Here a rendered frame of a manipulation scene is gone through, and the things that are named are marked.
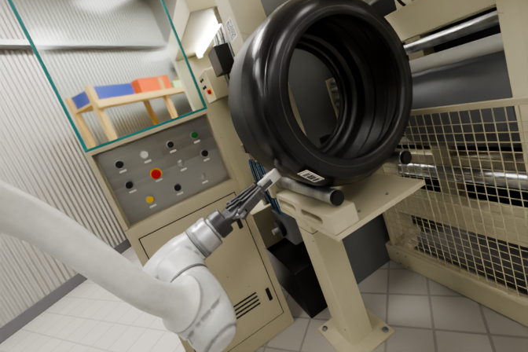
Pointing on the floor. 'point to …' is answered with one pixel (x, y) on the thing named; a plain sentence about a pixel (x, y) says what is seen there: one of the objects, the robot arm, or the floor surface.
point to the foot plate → (378, 335)
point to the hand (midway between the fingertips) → (269, 179)
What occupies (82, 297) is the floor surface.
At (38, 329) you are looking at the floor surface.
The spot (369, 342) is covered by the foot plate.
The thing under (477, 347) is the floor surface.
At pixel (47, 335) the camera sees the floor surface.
